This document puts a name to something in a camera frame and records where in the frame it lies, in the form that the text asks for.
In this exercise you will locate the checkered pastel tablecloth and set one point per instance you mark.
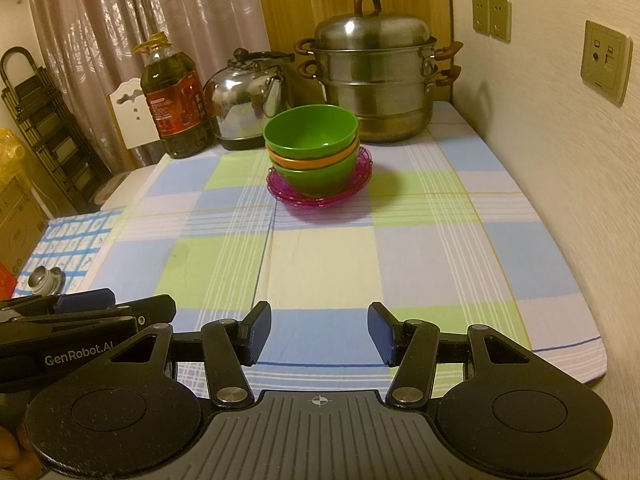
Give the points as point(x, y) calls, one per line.
point(325, 260)

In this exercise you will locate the red object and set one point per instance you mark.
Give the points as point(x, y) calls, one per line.
point(6, 282)

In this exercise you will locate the cooking oil bottle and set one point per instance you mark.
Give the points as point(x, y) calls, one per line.
point(175, 105)

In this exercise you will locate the beige patterned curtain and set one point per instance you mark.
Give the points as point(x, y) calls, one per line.
point(125, 10)

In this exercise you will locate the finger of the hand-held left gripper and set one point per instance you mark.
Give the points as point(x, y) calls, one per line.
point(155, 310)
point(85, 300)

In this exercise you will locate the large beige wall socket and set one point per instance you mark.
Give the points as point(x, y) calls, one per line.
point(605, 62)

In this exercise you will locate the stainless steel kettle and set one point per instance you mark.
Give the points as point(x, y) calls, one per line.
point(240, 100)

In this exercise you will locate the small green plastic bowl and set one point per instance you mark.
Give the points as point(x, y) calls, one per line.
point(310, 130)

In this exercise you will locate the yellow plastic bag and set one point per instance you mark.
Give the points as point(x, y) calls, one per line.
point(9, 160)

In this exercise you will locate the large green plastic bowl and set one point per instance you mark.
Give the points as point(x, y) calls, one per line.
point(312, 182)

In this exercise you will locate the wooden panel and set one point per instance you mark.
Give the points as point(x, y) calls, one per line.
point(300, 0)

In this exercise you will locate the black folding rack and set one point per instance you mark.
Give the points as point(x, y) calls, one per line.
point(45, 125)

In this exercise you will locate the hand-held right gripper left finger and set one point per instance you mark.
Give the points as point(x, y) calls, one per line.
point(257, 332)

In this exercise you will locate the stainless steel steamer pot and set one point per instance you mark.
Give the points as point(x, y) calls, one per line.
point(380, 85)

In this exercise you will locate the cardboard box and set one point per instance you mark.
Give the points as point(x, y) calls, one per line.
point(17, 220)

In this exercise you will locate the person's left hand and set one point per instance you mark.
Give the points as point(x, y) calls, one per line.
point(12, 460)

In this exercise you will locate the blue and white cloth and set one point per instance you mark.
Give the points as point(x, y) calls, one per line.
point(75, 240)

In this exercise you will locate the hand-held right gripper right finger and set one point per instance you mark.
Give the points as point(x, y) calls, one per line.
point(382, 332)

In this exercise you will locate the orange plastic bowl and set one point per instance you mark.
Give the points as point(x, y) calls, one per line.
point(310, 164)

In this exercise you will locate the white chair back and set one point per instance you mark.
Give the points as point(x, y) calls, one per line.
point(127, 120)

